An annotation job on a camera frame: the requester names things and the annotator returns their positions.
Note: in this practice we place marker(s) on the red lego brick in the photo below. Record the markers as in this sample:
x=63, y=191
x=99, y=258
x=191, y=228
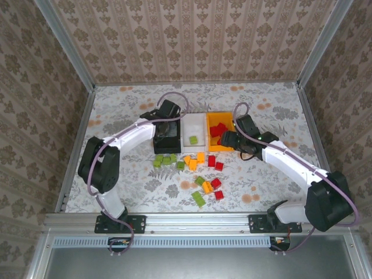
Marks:
x=219, y=195
x=219, y=166
x=222, y=127
x=212, y=160
x=216, y=183
x=214, y=131
x=218, y=141

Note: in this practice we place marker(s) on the orange lego brick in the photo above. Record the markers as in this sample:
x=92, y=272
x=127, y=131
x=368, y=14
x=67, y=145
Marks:
x=193, y=164
x=207, y=187
x=200, y=157
x=187, y=159

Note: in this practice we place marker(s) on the long green lego brick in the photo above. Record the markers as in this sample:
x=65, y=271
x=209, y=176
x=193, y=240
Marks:
x=198, y=199

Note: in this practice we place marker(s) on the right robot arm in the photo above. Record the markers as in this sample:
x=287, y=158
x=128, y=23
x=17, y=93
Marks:
x=328, y=200

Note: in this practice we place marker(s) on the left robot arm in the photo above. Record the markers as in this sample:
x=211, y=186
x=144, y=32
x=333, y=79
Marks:
x=98, y=165

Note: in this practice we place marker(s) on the black plastic bin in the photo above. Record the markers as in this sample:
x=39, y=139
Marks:
x=167, y=148

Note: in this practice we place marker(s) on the orange plastic bin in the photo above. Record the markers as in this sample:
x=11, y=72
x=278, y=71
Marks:
x=213, y=118

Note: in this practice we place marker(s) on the white plastic bin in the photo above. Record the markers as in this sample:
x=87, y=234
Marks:
x=200, y=125

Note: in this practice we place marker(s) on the floral table cover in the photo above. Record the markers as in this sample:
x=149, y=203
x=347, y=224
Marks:
x=261, y=189

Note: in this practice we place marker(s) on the right black connector box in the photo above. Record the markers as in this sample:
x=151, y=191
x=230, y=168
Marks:
x=280, y=242

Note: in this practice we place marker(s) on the black connector box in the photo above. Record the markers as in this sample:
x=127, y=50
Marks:
x=119, y=243
x=280, y=242

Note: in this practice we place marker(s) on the left black connector box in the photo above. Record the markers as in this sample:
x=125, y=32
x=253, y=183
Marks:
x=119, y=243

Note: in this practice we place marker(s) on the grey metal panel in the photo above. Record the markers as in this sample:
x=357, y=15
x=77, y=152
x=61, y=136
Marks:
x=197, y=264

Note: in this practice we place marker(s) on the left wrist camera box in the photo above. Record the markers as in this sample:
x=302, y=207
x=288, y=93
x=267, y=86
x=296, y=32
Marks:
x=170, y=109

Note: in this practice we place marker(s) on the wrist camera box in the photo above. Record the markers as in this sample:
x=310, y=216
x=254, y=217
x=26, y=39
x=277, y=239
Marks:
x=247, y=123
x=170, y=109

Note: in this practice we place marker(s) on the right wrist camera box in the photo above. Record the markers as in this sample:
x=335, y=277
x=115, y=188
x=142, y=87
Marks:
x=247, y=123

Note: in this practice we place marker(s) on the aluminium back rail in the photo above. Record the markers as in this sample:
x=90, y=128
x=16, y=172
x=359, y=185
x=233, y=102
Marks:
x=197, y=82

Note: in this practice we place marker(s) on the right aluminium side rail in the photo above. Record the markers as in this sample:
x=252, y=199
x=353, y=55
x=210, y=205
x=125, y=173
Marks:
x=311, y=122

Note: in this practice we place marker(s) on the aluminium side rail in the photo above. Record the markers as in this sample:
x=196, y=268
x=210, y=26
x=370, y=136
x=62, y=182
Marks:
x=82, y=122
x=311, y=122

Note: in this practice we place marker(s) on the left aluminium side rail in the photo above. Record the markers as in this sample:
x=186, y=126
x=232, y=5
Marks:
x=82, y=122

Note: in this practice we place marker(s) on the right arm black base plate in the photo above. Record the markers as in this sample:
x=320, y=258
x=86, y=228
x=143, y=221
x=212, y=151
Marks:
x=255, y=223

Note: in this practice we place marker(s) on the aluminium mounting rail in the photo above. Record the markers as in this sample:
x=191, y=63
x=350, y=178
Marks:
x=197, y=222

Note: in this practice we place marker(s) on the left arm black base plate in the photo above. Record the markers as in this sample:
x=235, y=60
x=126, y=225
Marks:
x=139, y=223

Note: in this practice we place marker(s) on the right aluminium frame post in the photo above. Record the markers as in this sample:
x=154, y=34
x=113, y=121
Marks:
x=323, y=43

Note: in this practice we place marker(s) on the aluminium frame post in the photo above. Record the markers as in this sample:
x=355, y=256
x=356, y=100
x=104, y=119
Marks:
x=66, y=43
x=323, y=43

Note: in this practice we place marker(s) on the left aluminium frame post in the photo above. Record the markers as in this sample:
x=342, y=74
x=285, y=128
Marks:
x=66, y=43

